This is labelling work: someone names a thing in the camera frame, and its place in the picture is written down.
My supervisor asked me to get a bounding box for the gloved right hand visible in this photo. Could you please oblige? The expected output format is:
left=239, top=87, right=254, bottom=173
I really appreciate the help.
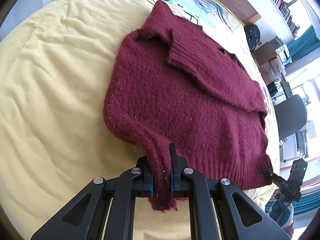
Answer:
left=267, top=193, right=294, bottom=229

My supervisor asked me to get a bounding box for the grey office chair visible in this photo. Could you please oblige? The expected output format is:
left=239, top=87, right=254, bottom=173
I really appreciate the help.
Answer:
left=274, top=95, right=308, bottom=146

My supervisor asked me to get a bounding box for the wooden drawer cabinet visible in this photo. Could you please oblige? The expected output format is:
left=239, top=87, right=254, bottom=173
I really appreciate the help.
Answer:
left=253, top=42, right=286, bottom=85

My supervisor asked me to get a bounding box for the black camera box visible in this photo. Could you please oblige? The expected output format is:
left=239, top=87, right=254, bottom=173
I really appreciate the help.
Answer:
left=287, top=159, right=308, bottom=193

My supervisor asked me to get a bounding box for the orange sleeved forearm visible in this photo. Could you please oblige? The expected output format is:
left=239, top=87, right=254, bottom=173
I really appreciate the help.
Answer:
left=281, top=220, right=295, bottom=238

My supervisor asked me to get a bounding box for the stack of boxes on cabinet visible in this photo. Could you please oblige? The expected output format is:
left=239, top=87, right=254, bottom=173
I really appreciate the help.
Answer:
left=270, top=36, right=292, bottom=65

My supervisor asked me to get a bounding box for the yellow cartoon bedspread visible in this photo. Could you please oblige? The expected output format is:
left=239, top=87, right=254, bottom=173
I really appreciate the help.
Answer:
left=1, top=0, right=280, bottom=239

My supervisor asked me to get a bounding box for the maroon knit sweater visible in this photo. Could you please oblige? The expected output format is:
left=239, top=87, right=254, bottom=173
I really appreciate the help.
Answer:
left=103, top=1, right=272, bottom=211

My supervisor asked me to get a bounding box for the black backpack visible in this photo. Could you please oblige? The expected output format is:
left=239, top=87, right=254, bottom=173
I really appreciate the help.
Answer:
left=244, top=24, right=261, bottom=51

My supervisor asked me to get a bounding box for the teal curtain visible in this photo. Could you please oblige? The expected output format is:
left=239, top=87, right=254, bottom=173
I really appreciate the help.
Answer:
left=287, top=26, right=319, bottom=63

